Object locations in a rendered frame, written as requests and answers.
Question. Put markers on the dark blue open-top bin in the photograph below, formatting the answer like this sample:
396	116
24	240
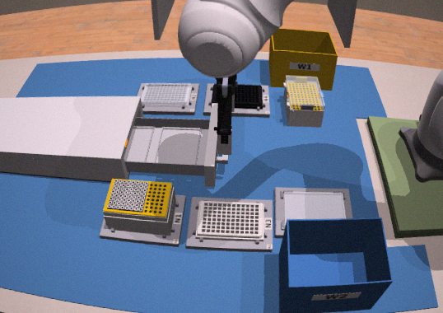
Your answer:
350	251

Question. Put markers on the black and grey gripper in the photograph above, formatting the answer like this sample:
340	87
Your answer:
226	87

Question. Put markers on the blue bench mat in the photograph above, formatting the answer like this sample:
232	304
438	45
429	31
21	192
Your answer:
49	227

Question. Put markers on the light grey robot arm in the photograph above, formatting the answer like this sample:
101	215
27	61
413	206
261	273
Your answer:
220	38

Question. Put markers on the olive-brown open-top bin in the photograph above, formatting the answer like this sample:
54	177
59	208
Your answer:
303	59

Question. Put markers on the black multi-well plate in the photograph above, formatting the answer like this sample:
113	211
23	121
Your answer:
246	96

